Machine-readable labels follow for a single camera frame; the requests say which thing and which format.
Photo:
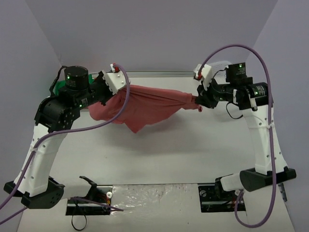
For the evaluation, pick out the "green folded t shirt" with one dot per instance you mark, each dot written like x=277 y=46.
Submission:
x=61 y=83

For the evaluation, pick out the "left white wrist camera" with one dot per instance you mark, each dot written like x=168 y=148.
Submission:
x=116 y=79

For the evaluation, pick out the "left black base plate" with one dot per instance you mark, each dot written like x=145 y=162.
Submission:
x=102 y=195

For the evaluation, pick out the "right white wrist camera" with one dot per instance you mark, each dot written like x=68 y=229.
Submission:
x=203 y=74

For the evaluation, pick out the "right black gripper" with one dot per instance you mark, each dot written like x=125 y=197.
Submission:
x=207 y=95

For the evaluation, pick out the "red t shirt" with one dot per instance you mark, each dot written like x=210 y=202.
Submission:
x=146 y=106

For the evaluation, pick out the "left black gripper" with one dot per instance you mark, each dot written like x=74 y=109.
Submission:
x=104 y=93

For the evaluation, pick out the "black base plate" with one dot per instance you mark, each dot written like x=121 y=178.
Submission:
x=211 y=202
x=102 y=195

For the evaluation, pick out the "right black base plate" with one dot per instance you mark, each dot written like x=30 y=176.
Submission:
x=211 y=202

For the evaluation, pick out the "white plastic basket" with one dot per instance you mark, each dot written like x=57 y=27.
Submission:
x=218 y=68

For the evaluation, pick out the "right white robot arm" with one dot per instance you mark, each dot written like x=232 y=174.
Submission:
x=252 y=100

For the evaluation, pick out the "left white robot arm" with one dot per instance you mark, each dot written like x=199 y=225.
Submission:
x=53 y=121

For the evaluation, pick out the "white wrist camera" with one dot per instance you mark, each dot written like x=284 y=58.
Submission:
x=203 y=74
x=116 y=79

